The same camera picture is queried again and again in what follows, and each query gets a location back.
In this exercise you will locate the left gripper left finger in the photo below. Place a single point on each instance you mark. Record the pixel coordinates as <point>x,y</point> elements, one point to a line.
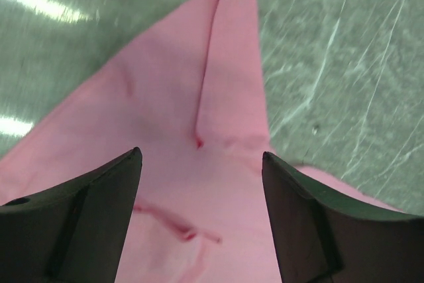
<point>72,232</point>

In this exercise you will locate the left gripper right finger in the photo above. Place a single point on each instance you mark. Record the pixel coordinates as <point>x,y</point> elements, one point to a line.
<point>323,235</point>

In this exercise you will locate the pink t-shirt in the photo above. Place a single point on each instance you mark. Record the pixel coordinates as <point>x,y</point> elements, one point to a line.
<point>188,92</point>

